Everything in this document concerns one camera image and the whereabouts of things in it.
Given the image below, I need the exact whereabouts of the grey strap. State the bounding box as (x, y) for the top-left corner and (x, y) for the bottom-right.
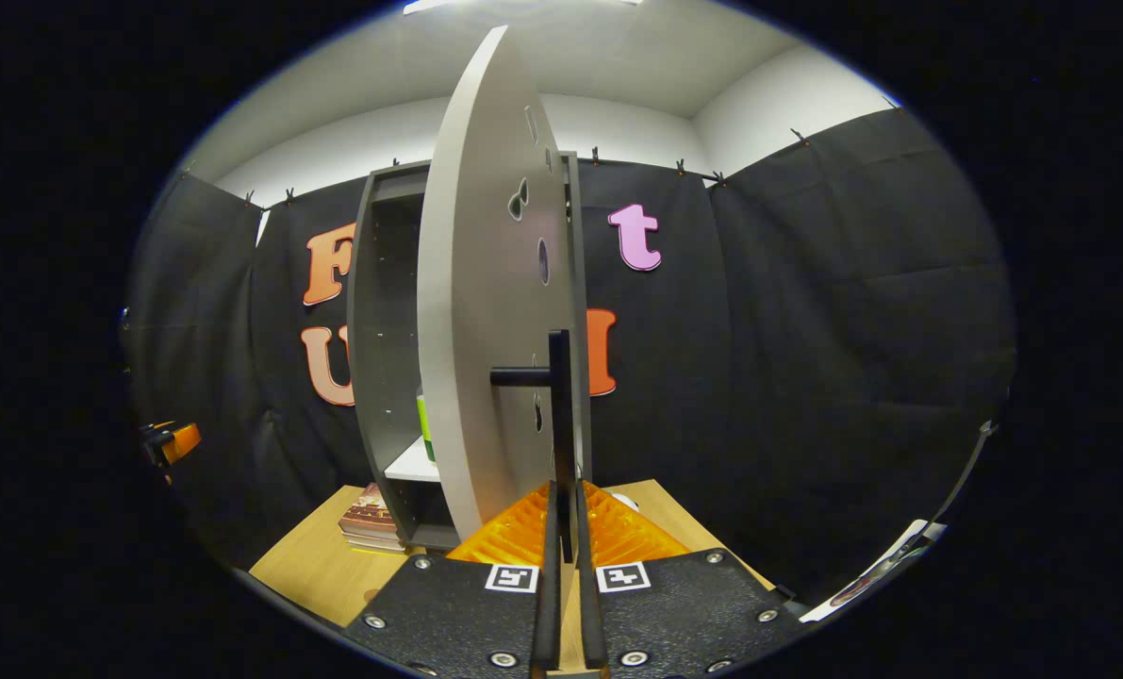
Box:
(924, 420), (999, 543)

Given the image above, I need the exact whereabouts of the row of small cloth clips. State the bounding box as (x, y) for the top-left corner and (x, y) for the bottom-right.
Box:
(182, 94), (901, 207)

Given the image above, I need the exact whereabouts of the black door handle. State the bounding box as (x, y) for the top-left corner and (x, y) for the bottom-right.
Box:
(490, 329), (574, 564)

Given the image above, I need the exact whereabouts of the black backdrop cloth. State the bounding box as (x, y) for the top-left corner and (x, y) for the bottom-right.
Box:
(125, 106), (1016, 604)

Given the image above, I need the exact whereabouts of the brown brick pattern book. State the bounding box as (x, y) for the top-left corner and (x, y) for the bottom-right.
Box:
(339, 483), (402, 544)

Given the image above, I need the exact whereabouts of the beige cabinet door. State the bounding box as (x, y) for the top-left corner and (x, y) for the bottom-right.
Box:
(417, 25), (581, 543)

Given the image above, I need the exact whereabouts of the grey cabinet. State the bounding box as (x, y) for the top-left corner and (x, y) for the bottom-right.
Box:
(347, 151), (592, 554)

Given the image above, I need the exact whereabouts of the clear bottle with green label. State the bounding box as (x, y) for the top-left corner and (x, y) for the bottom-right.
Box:
(416, 384), (437, 464)

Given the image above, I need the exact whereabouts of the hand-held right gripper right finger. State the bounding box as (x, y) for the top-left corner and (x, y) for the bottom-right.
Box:
(575, 479), (807, 678)

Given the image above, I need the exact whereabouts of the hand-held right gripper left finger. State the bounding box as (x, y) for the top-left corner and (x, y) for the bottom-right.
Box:
(342, 479), (564, 679)

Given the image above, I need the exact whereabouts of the white printed paper sheet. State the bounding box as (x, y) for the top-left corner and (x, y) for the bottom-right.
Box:
(799, 518), (949, 624)

